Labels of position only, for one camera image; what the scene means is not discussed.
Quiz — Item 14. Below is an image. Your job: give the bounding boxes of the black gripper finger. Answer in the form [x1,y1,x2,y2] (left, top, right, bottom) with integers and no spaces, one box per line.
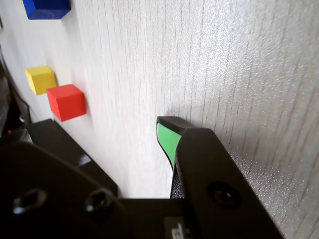
[156,116,284,239]

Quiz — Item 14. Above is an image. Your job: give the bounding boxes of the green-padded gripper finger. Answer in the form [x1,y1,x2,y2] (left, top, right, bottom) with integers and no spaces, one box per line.
[0,128,128,239]

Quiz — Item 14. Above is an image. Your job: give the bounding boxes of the red wooden cube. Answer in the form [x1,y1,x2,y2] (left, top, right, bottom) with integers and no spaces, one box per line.
[46,84,87,122]

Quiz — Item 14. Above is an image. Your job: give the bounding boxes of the yellow wooden cube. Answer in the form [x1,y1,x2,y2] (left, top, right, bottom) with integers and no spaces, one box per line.
[24,65,57,96]

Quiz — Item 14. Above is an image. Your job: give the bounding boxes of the blue wooden cube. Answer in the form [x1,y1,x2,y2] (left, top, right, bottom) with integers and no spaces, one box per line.
[22,0,71,20]

